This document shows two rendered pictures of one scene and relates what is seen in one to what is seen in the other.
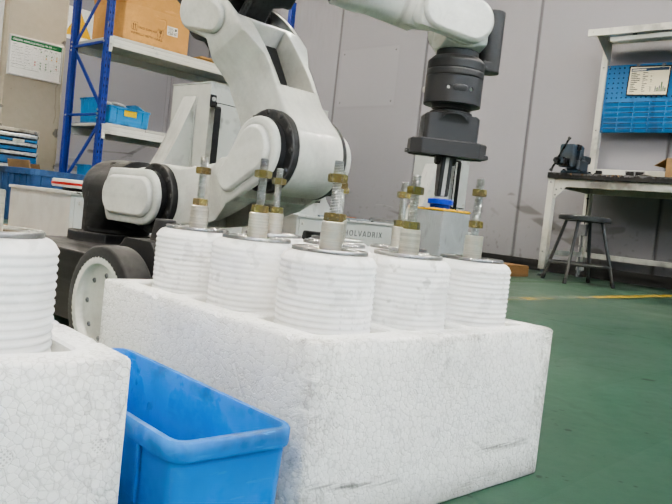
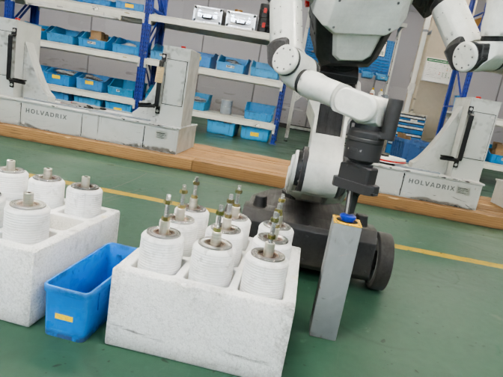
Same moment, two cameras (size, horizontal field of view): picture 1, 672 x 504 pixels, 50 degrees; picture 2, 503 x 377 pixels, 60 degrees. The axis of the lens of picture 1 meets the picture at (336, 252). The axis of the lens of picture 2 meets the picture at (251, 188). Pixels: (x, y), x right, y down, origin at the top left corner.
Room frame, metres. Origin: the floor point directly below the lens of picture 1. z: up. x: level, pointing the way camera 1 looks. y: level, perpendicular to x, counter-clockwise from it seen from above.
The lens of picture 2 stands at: (0.25, -0.81, 0.58)
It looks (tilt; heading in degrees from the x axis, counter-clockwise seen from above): 12 degrees down; 50
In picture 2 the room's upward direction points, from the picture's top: 10 degrees clockwise
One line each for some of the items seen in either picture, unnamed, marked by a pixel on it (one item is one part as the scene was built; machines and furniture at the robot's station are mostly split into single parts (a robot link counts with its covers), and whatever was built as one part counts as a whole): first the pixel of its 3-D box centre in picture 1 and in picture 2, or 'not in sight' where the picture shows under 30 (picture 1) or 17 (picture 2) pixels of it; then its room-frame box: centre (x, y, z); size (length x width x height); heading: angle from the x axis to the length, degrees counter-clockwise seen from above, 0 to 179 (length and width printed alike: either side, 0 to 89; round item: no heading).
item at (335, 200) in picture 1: (335, 199); (166, 211); (0.71, 0.01, 0.30); 0.01 x 0.01 x 0.08
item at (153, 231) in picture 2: (329, 251); (163, 233); (0.71, 0.01, 0.25); 0.08 x 0.08 x 0.01
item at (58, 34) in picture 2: not in sight; (69, 37); (2.02, 5.58, 0.90); 0.50 x 0.38 x 0.21; 47
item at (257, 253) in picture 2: (471, 259); (268, 255); (0.87, -0.16, 0.25); 0.08 x 0.08 x 0.01
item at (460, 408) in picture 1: (319, 375); (215, 289); (0.87, 0.00, 0.09); 0.39 x 0.39 x 0.18; 44
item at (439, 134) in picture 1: (449, 118); (359, 166); (1.13, -0.15, 0.45); 0.13 x 0.10 x 0.12; 96
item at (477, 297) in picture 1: (462, 334); (260, 293); (0.87, -0.16, 0.16); 0.10 x 0.10 x 0.18
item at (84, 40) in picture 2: not in sight; (99, 42); (2.32, 5.26, 0.90); 0.50 x 0.38 x 0.21; 47
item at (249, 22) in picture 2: not in sight; (242, 22); (3.64, 3.99, 1.42); 0.43 x 0.37 x 0.19; 49
